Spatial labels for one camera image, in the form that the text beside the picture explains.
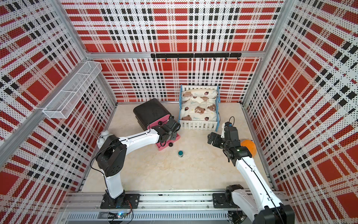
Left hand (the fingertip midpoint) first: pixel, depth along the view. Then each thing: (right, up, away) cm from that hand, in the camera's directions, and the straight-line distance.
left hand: (172, 132), depth 94 cm
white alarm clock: (-43, -4, -10) cm, 44 cm away
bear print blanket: (+20, +20, +14) cm, 31 cm away
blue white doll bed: (+19, +4, +5) cm, 21 cm away
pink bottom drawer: (-2, -8, -1) cm, 8 cm away
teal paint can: (+6, -14, -5) cm, 16 cm away
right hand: (+27, -2, -13) cm, 30 cm away
